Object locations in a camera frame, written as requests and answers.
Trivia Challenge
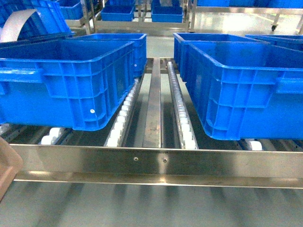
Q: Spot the blue bin front left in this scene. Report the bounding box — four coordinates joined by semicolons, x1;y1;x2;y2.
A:
0;39;134;131

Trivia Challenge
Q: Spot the blue bin far right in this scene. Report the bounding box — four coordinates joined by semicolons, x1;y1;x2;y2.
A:
245;35;303;51

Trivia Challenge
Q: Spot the steel flow rack shelf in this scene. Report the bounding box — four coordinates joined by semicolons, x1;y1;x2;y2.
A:
0;58;303;189

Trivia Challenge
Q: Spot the beige plastic dustpan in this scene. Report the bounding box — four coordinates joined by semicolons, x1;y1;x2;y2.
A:
0;138;23;200

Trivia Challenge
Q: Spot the blue bin back right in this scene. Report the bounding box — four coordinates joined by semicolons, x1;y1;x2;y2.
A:
173;33;269;82

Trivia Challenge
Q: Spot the blue bin back left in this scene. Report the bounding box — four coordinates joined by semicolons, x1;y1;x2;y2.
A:
68;33;148;78

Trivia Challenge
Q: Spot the blue bin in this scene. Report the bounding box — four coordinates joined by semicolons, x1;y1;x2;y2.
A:
0;39;134;131
245;35;303;51
173;33;269;82
185;42;303;140
68;33;148;78

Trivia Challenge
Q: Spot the blue bin front right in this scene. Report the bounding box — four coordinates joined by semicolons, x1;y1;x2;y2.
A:
185;42;303;140

